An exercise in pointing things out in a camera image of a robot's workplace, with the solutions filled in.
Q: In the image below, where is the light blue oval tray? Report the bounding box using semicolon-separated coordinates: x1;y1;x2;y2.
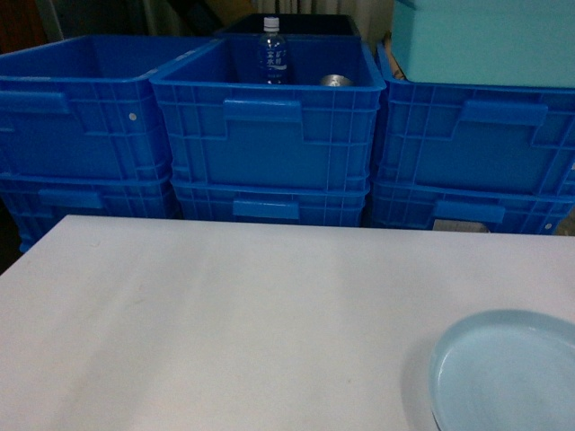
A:
429;310;574;430

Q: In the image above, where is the blue crate bottom middle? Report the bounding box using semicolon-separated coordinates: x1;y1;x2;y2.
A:
172;180;369;227

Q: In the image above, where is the blue crate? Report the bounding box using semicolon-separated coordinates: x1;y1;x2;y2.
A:
172;180;369;227
151;35;385;191
1;35;208;180
372;44;574;198
371;181;574;234
1;174;181;252

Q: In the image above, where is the blue crate top middle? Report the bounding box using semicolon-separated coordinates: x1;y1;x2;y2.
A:
151;35;385;191

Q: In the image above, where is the silver metal can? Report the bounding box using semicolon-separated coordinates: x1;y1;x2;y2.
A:
320;75;354;87

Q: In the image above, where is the clear water bottle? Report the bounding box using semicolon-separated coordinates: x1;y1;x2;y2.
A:
257;16;288;84

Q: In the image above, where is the blue crate bottom right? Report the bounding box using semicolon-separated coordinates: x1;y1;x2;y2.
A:
371;181;574;234

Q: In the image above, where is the blue crate top left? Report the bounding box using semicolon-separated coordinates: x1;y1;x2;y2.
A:
1;35;208;180

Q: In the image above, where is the blue crate top right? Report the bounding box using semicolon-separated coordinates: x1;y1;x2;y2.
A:
372;44;574;198

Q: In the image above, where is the blue crate bottom left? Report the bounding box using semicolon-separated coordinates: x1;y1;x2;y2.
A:
1;174;181;252

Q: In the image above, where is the teal foam box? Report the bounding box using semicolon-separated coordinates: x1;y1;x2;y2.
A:
392;1;574;88

